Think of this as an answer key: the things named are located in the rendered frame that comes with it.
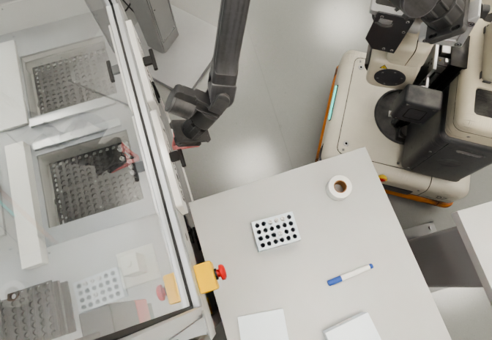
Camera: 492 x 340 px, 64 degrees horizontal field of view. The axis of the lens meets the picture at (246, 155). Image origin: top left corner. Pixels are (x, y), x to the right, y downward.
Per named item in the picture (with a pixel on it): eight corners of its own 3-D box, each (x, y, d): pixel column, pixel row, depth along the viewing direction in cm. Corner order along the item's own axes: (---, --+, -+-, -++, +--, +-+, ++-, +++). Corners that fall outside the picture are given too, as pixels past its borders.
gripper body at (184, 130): (168, 123, 102) (179, 108, 97) (200, 122, 109) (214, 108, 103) (174, 145, 100) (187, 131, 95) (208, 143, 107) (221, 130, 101)
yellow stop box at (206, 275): (214, 260, 106) (211, 259, 99) (222, 287, 103) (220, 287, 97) (195, 267, 105) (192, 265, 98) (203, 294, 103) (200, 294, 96)
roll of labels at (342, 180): (330, 203, 119) (332, 201, 115) (322, 182, 121) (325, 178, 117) (352, 197, 119) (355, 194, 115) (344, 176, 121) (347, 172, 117)
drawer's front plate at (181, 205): (163, 123, 120) (155, 108, 110) (188, 213, 112) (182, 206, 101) (157, 125, 120) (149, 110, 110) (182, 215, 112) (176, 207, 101)
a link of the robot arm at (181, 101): (233, 99, 90) (228, 80, 96) (187, 79, 85) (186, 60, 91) (208, 136, 96) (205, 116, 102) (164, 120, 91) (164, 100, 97)
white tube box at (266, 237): (291, 213, 118) (292, 211, 114) (299, 241, 115) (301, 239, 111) (250, 224, 117) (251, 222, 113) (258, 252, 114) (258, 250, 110)
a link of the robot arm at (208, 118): (222, 120, 95) (223, 102, 98) (196, 110, 92) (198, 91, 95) (208, 134, 100) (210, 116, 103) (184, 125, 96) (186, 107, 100)
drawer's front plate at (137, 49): (139, 39, 130) (130, 18, 120) (161, 116, 121) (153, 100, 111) (134, 41, 130) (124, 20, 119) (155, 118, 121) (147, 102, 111)
